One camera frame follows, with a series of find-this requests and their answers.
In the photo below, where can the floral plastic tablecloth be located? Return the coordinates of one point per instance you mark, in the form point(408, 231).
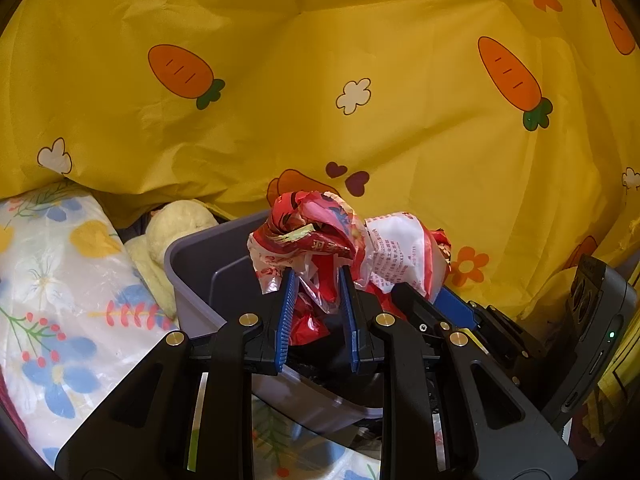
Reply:
point(60, 285)

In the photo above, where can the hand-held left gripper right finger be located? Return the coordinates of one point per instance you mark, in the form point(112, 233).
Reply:
point(351, 325)

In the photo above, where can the yellow carrot print curtain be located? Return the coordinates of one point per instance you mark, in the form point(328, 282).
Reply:
point(300, 85)

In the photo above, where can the grey plastic bin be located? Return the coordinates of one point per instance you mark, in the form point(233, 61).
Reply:
point(210, 255)

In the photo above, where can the red and white plastic bag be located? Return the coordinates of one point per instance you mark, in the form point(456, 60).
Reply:
point(390, 250)

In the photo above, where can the cream plush toy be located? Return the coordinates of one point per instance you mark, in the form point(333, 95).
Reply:
point(175, 225)

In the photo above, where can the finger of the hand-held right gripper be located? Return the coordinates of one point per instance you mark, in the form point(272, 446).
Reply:
point(455, 310)
point(412, 305)

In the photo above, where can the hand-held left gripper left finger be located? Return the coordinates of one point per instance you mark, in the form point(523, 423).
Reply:
point(284, 325)

